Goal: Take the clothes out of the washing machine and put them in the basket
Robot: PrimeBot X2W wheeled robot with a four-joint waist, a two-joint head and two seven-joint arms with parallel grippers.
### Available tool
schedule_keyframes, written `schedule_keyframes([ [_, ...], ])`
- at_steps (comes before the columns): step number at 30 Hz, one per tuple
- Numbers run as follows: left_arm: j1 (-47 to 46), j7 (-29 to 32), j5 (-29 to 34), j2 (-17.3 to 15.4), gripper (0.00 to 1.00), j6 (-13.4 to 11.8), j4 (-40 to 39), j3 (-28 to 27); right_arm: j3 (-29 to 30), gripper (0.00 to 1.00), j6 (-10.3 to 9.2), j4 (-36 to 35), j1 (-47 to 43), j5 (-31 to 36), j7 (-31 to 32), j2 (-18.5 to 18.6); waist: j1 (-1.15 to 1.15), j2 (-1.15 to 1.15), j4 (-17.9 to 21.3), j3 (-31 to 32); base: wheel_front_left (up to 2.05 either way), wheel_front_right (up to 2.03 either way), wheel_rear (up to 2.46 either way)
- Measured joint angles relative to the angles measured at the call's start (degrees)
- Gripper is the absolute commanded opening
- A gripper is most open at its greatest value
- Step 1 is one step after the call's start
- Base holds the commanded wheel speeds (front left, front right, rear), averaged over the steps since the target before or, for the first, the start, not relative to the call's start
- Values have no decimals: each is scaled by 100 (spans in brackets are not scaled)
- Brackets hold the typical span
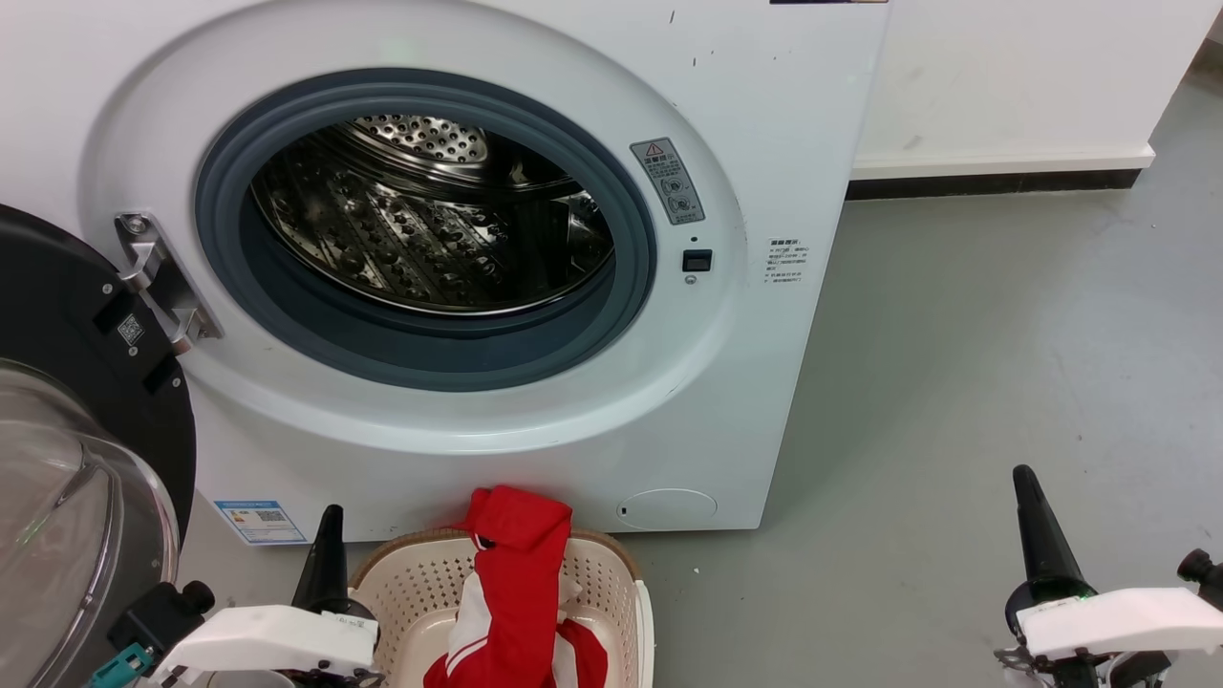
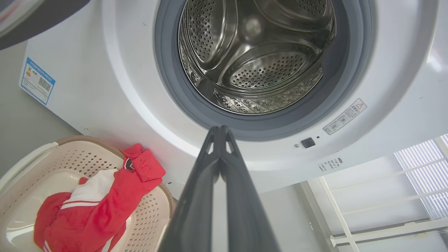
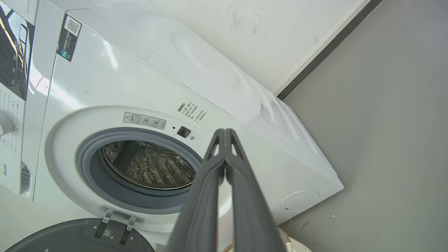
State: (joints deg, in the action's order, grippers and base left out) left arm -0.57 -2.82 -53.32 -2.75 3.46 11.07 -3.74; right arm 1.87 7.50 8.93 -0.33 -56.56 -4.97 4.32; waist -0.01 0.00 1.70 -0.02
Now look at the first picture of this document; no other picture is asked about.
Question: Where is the metal door hinge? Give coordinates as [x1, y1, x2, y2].
[114, 211, 224, 355]

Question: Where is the stainless steel washing machine drum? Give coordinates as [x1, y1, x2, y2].
[249, 114, 615, 317]

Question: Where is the blue energy label sticker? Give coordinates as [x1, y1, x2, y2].
[214, 499, 310, 548]

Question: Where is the black glass washer door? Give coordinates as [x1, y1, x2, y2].
[0, 203, 198, 688]

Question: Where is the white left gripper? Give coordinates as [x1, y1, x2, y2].
[151, 504, 383, 688]

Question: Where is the red and white garment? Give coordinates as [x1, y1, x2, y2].
[422, 484, 611, 688]

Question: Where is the white front-load washing machine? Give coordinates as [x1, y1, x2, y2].
[0, 0, 892, 547]

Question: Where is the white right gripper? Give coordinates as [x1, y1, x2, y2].
[992, 464, 1223, 688]

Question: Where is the teal cable connector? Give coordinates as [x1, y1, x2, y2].
[86, 642, 155, 688]

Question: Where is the round drain filter cover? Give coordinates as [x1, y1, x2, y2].
[615, 487, 719, 532]

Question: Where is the cream perforated laundry basket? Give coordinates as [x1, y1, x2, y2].
[348, 527, 657, 688]

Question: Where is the grey rubber door gasket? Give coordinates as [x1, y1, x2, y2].
[194, 67, 659, 394]

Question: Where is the grey warning label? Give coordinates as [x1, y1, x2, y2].
[630, 137, 707, 227]

